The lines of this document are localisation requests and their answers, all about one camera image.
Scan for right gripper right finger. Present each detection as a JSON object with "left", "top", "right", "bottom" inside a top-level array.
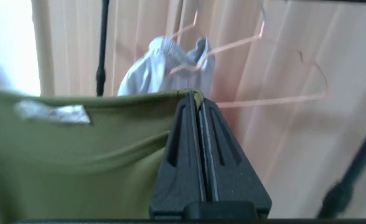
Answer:
[{"left": 198, "top": 98, "right": 273, "bottom": 218}]

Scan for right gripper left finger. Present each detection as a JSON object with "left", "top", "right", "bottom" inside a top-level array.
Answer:
[{"left": 149, "top": 91, "right": 207, "bottom": 218}]

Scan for pink clothes hanger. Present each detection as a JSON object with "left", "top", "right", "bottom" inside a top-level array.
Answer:
[
  {"left": 169, "top": 0, "right": 329, "bottom": 109},
  {"left": 169, "top": 0, "right": 200, "bottom": 41}
]

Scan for green garment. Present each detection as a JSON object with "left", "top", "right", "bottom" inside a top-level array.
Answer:
[{"left": 0, "top": 88, "right": 205, "bottom": 222}]

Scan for pale grey shorts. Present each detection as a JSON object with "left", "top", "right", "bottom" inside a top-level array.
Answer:
[{"left": 117, "top": 35, "right": 217, "bottom": 98}]

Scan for black clothes rack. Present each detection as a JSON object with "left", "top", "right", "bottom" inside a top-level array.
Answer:
[{"left": 95, "top": 0, "right": 366, "bottom": 219}]

